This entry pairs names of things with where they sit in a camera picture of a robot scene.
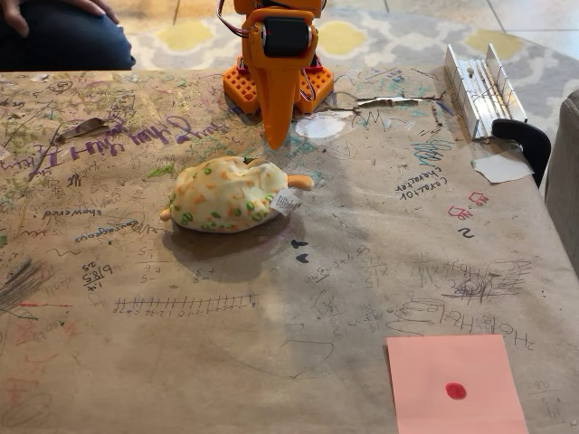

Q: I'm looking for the pink paper sheet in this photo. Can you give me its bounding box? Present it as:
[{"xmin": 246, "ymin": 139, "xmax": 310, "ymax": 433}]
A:
[{"xmin": 386, "ymin": 334, "xmax": 529, "ymax": 434}]

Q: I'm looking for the spotted plush toy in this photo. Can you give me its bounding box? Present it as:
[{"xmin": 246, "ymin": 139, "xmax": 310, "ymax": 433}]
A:
[{"xmin": 158, "ymin": 156, "xmax": 315, "ymax": 235}]

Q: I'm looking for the grey yellow patterned rug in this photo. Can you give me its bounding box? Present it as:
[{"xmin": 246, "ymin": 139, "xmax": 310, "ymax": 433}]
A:
[{"xmin": 108, "ymin": 0, "xmax": 579, "ymax": 150}]

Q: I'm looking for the red white servo cable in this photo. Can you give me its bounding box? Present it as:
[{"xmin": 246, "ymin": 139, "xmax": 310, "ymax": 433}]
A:
[{"xmin": 215, "ymin": 0, "xmax": 251, "ymax": 39}]

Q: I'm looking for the person's hand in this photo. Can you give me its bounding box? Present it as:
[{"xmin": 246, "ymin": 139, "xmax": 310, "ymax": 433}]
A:
[{"xmin": 0, "ymin": 0, "xmax": 121, "ymax": 38}]

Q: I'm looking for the scribbled brown paper table cover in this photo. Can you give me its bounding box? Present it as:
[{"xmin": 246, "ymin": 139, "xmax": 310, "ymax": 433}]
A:
[{"xmin": 0, "ymin": 67, "xmax": 579, "ymax": 434}]

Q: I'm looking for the aluminium miter box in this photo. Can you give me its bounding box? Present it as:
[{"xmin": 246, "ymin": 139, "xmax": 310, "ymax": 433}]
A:
[{"xmin": 443, "ymin": 42, "xmax": 528, "ymax": 141}]

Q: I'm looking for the grey upholstered sofa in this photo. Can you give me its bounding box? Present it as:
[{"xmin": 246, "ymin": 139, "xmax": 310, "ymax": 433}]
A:
[{"xmin": 545, "ymin": 88, "xmax": 579, "ymax": 277}]

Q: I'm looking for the black clamp handle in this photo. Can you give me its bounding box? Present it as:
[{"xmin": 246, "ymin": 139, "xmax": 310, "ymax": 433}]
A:
[{"xmin": 490, "ymin": 118, "xmax": 553, "ymax": 189}]

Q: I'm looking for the orange robot arm with base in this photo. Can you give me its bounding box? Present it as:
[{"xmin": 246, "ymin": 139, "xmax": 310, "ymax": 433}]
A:
[{"xmin": 222, "ymin": 0, "xmax": 335, "ymax": 115}]

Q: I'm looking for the person's leg in blue jeans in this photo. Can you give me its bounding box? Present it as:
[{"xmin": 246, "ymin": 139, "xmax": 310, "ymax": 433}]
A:
[{"xmin": 0, "ymin": 0, "xmax": 137, "ymax": 72}]

